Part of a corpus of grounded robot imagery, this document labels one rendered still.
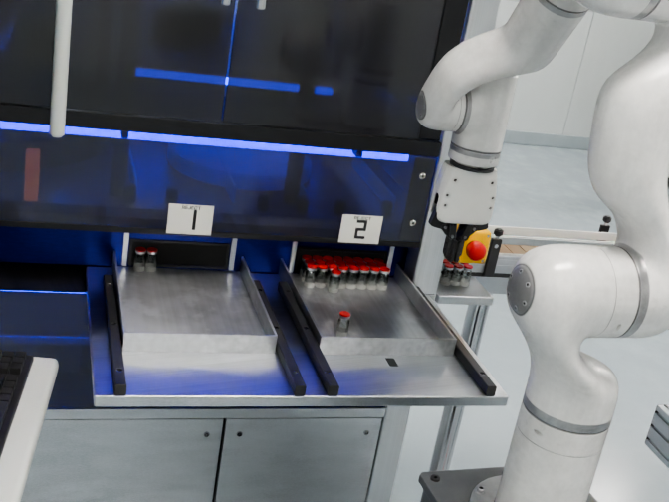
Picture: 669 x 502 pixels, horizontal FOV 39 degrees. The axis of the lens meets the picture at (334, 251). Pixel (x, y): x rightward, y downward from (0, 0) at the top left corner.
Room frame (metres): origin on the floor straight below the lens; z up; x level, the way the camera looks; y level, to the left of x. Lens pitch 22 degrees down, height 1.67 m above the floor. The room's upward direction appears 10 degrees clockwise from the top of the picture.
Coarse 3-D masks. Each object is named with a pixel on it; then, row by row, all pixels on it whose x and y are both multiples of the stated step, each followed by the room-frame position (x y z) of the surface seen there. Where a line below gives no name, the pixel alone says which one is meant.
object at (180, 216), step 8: (168, 208) 1.66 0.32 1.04; (176, 208) 1.66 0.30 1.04; (184, 208) 1.67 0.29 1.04; (192, 208) 1.67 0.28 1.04; (200, 208) 1.68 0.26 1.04; (208, 208) 1.68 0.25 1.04; (168, 216) 1.66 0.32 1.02; (176, 216) 1.66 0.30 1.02; (184, 216) 1.67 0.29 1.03; (192, 216) 1.67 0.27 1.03; (200, 216) 1.68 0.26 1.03; (208, 216) 1.68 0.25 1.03; (168, 224) 1.66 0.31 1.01; (176, 224) 1.66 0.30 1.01; (184, 224) 1.67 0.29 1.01; (200, 224) 1.68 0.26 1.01; (208, 224) 1.68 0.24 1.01; (168, 232) 1.66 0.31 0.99; (176, 232) 1.67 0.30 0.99; (184, 232) 1.67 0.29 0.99; (192, 232) 1.67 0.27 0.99; (200, 232) 1.68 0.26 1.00; (208, 232) 1.68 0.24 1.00
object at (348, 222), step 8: (344, 216) 1.77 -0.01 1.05; (352, 216) 1.78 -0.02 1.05; (360, 216) 1.78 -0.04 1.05; (368, 216) 1.79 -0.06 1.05; (376, 216) 1.79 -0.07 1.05; (344, 224) 1.77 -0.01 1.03; (352, 224) 1.78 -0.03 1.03; (360, 224) 1.78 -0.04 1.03; (368, 224) 1.79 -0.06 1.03; (376, 224) 1.79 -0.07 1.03; (344, 232) 1.77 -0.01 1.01; (352, 232) 1.78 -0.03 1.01; (360, 232) 1.78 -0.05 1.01; (368, 232) 1.79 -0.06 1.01; (376, 232) 1.79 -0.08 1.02; (344, 240) 1.77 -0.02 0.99; (352, 240) 1.78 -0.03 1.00; (360, 240) 1.78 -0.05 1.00; (368, 240) 1.79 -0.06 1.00; (376, 240) 1.79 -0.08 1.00
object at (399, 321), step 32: (320, 288) 1.77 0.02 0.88; (416, 288) 1.78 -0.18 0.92; (320, 320) 1.63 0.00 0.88; (352, 320) 1.65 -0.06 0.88; (384, 320) 1.68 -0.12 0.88; (416, 320) 1.70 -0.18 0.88; (352, 352) 1.51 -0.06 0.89; (384, 352) 1.53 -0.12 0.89; (416, 352) 1.55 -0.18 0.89; (448, 352) 1.57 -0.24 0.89
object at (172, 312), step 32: (128, 288) 1.62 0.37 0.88; (160, 288) 1.64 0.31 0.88; (192, 288) 1.67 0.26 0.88; (224, 288) 1.69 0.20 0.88; (256, 288) 1.65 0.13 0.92; (128, 320) 1.49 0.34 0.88; (160, 320) 1.52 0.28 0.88; (192, 320) 1.54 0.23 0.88; (224, 320) 1.56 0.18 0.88; (256, 320) 1.58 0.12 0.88; (192, 352) 1.42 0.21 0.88; (224, 352) 1.44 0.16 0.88; (256, 352) 1.46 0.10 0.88
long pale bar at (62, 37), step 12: (60, 0) 1.52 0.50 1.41; (72, 0) 1.54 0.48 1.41; (60, 12) 1.52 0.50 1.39; (60, 24) 1.52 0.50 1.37; (60, 36) 1.52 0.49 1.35; (60, 48) 1.52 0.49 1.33; (60, 60) 1.52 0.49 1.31; (60, 72) 1.52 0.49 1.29; (60, 84) 1.53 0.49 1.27; (60, 96) 1.53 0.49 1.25; (60, 108) 1.53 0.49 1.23; (60, 120) 1.53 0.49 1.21; (60, 132) 1.53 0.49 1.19
